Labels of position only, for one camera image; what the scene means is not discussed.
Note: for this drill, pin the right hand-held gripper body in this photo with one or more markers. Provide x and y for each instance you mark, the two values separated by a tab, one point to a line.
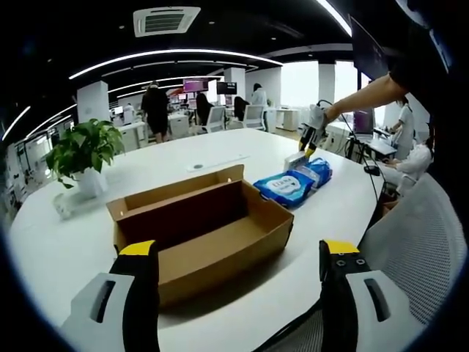
317	119

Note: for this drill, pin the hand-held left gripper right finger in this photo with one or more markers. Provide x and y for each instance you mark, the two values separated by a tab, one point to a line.
340	311

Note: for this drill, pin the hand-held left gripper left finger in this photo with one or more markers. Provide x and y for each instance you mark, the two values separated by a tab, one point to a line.
139	311

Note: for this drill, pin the small white carton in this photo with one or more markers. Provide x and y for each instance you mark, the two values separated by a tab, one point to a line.
295	162

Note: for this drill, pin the blue wet wipes soft pack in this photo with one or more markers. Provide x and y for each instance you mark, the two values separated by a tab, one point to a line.
320	170
286	185

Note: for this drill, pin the brown cardboard shoe box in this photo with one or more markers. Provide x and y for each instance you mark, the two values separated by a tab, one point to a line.
220	253

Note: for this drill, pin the person's right hand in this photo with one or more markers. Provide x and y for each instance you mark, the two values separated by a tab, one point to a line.
333	111

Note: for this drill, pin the dark desk monitor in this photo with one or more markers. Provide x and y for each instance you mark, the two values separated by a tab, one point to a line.
364	121

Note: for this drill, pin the white background office chair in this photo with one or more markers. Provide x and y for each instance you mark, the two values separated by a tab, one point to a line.
254	115
214	117

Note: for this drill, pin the large black hanging screen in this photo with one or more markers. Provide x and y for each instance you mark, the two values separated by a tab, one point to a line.
368	51

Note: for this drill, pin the black lit monitor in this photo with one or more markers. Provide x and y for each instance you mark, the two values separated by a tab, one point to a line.
226	88

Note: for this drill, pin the straight ceiling light strip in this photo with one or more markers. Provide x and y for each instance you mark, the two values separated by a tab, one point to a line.
337	18

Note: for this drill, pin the white table socket strip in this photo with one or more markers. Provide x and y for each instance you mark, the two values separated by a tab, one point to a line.
198	166

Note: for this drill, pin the person's black shirt sleeve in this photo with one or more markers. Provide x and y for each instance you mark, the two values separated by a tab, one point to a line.
414	66

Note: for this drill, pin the pink lit monitor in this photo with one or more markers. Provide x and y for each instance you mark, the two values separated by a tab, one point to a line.
196	85

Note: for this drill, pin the long curved ceiling light strip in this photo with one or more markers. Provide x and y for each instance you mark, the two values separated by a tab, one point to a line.
172	52

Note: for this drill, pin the green potted plant white pot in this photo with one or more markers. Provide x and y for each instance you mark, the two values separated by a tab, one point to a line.
86	146

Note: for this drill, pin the ceiling air conditioner vent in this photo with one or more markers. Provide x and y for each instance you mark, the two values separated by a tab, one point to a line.
166	22

